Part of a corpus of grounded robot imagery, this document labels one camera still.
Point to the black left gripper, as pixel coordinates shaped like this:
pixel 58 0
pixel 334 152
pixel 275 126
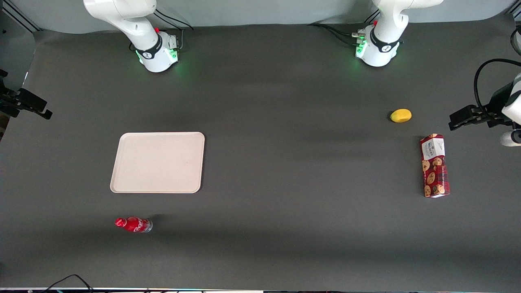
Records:
pixel 497 101

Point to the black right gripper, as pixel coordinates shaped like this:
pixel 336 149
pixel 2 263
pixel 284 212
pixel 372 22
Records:
pixel 9 99

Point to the red coke bottle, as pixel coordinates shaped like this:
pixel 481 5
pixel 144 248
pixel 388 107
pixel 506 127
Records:
pixel 135 224

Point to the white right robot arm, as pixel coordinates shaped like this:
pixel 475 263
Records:
pixel 134 24

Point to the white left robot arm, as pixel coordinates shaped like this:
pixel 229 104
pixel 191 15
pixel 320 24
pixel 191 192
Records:
pixel 386 24

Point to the beige plastic tray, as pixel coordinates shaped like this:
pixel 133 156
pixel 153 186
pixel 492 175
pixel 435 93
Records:
pixel 158 162

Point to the red cookie box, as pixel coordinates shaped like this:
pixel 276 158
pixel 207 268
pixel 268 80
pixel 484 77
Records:
pixel 434 167

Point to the yellow lemon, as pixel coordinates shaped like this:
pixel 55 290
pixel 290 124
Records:
pixel 401 115

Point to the dark grey table mat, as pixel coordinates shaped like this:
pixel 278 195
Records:
pixel 285 122

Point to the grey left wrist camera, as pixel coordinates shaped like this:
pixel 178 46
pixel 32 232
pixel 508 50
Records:
pixel 511 138

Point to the black frame rail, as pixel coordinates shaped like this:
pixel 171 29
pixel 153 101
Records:
pixel 20 16

